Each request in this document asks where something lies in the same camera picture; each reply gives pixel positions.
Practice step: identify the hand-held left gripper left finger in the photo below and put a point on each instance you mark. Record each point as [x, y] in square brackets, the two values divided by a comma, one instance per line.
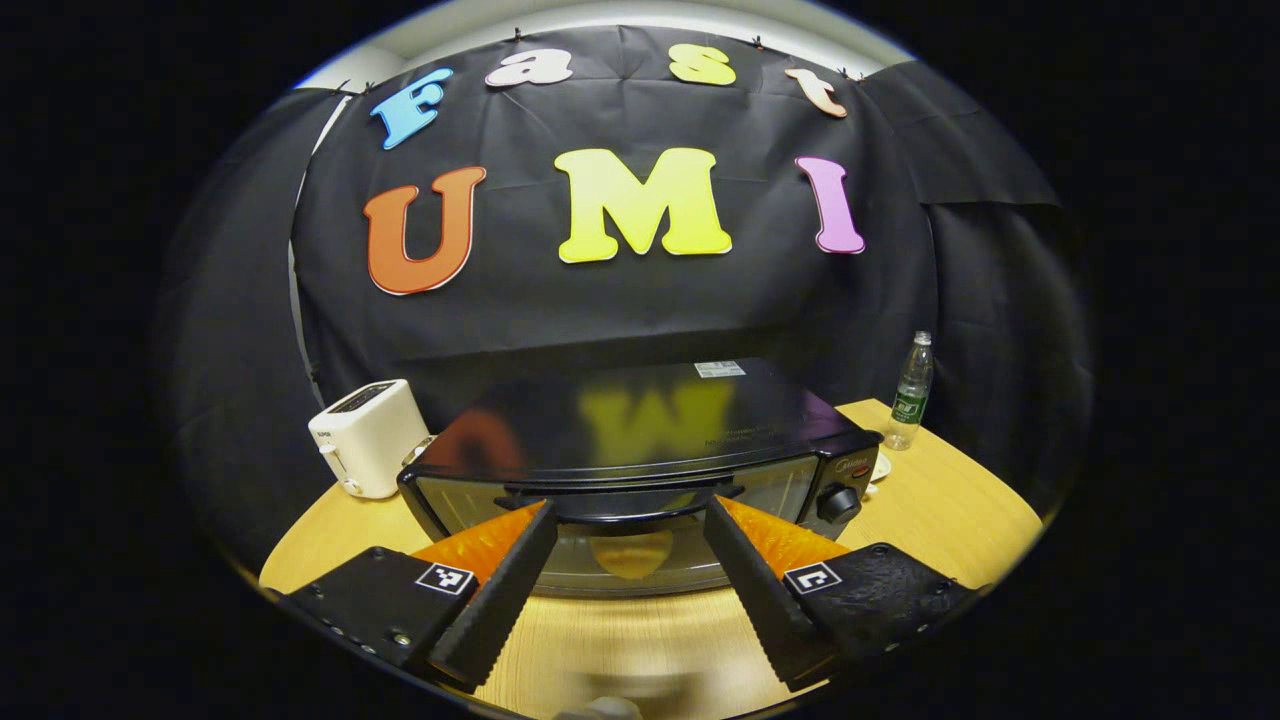
[500, 610]

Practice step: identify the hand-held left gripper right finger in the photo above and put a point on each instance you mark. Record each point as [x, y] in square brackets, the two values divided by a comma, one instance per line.
[760, 600]

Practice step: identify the golden bread bun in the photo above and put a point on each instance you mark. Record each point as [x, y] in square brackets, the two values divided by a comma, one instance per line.
[632, 555]

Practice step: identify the black electric oven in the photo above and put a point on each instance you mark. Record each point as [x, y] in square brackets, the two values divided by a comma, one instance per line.
[780, 420]

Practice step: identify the white divided seasoning dish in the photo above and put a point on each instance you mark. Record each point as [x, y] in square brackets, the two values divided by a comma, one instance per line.
[881, 467]

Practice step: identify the white toaster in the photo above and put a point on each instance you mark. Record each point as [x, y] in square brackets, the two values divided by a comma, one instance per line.
[365, 440]

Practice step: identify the clear plastic water bottle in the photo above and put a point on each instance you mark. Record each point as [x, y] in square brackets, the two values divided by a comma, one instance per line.
[910, 400]

